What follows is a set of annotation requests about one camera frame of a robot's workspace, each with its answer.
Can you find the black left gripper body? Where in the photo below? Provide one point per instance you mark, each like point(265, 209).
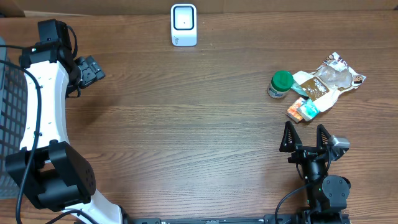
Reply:
point(91, 70)

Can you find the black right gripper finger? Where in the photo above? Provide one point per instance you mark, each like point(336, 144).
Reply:
point(322, 136)
point(290, 140)

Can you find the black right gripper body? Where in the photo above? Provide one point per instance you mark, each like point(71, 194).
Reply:
point(311, 168)

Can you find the orange tissue pack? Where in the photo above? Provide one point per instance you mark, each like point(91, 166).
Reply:
point(292, 111)

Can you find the small teal tissue pack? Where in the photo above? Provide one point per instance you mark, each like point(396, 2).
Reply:
point(308, 110)

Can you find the beige brown snack pouch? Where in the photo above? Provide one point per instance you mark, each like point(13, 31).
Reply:
point(331, 79)

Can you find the green lid jar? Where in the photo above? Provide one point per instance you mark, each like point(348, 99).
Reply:
point(280, 84)

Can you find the teal wet wipes pack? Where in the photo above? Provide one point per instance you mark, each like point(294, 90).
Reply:
point(297, 88)

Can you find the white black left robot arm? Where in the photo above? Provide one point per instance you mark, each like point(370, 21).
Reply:
point(49, 172)

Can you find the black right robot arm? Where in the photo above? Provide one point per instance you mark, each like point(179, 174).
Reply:
point(326, 194)

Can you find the white barcode scanner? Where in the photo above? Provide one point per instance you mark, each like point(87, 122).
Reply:
point(183, 23)

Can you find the black mesh basket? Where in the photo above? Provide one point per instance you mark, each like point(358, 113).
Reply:
point(13, 113)

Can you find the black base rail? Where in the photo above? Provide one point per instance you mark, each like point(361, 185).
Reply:
point(267, 219)

